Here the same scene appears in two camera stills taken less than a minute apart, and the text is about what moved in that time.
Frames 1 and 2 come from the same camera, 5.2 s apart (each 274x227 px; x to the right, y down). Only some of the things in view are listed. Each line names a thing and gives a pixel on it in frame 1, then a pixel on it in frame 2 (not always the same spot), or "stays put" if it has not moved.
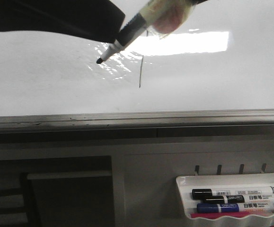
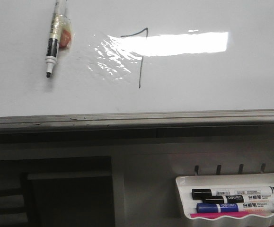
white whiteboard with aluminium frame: (225, 68) stays put
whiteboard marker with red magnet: (163, 16) → (61, 35)
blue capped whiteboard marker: (218, 208) stays put
